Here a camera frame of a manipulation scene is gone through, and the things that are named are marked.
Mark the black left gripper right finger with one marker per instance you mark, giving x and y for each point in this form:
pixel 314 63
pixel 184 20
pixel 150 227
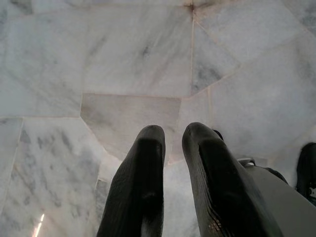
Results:
pixel 217 187

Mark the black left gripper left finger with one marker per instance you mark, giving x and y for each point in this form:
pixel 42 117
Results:
pixel 138 187

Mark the black robot foot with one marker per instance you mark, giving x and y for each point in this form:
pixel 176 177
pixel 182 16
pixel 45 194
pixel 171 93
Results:
pixel 307 170

